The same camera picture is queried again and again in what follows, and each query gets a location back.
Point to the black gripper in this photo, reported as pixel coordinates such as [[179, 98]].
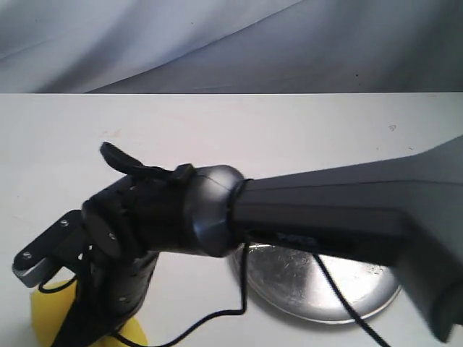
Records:
[[117, 265]]

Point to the yellow sponge block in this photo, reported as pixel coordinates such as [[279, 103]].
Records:
[[49, 310]]

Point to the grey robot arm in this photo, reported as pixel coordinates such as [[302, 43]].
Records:
[[404, 213]]

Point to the round steel plate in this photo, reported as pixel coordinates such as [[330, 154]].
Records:
[[292, 282]]

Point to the grey-blue backdrop cloth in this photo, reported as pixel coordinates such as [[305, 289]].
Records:
[[231, 46]]

